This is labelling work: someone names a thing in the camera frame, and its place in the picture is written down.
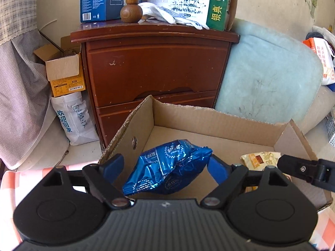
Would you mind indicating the pink checkered tablecloth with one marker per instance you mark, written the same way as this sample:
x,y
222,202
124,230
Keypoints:
x,y
10,188

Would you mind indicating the white paper bag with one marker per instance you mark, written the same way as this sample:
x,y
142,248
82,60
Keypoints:
x,y
76,125

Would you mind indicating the beige plaid cloth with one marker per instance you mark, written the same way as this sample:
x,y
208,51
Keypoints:
x,y
15,5

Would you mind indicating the dark wooden nightstand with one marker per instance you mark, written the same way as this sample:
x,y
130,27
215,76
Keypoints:
x,y
157,65

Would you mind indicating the wooden gourd ornament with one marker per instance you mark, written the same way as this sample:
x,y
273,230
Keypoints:
x,y
130,13

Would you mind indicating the brown cardboard box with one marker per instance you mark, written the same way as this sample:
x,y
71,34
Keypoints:
x,y
209,125

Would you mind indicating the orange white shopping bag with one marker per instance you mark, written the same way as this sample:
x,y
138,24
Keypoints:
x,y
323,62

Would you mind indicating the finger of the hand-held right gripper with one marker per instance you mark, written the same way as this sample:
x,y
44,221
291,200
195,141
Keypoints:
x,y
295,166

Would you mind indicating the white mesh basket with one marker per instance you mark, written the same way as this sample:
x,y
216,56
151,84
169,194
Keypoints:
x,y
331,130

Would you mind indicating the lilac checked cloth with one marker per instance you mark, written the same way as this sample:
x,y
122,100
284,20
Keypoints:
x,y
21,96

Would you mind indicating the dark cloth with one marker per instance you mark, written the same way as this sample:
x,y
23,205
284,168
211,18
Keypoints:
x,y
314,37

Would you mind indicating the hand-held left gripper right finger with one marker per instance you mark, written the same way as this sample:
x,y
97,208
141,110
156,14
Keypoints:
x,y
216,170

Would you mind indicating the beige sofa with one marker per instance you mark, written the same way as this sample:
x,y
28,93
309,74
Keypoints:
x,y
314,109

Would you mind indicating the blue carton box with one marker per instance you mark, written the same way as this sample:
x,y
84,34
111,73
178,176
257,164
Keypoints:
x,y
104,0

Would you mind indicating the brown carton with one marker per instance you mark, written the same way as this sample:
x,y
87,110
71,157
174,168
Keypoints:
x,y
233,5

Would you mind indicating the beige snack packet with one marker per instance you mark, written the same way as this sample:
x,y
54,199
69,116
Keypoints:
x,y
257,159

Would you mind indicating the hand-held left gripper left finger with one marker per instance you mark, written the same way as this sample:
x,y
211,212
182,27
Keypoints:
x,y
116,163

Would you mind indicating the blue foil snack packet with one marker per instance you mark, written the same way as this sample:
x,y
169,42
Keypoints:
x,y
167,167

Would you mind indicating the light blue cushion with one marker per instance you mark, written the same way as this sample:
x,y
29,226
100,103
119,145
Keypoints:
x,y
261,78

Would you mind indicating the small yellow cardboard box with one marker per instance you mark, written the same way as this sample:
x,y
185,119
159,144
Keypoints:
x,y
66,83

